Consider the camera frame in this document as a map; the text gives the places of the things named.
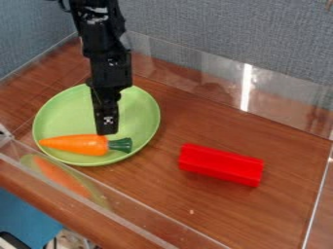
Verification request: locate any clear acrylic enclosure wall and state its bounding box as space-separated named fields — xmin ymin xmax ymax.
xmin=0 ymin=35 xmax=333 ymax=249

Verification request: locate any red rectangular block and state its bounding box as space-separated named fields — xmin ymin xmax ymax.
xmin=178 ymin=143 xmax=263 ymax=187

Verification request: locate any green plastic plate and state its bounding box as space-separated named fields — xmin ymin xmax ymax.
xmin=31 ymin=82 xmax=162 ymax=167

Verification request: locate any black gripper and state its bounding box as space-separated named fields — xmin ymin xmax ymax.
xmin=84 ymin=48 xmax=134 ymax=136

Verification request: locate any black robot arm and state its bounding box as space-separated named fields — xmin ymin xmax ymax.
xmin=55 ymin=0 xmax=132 ymax=135

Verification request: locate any orange toy carrot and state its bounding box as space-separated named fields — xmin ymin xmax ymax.
xmin=39 ymin=134 xmax=132 ymax=156

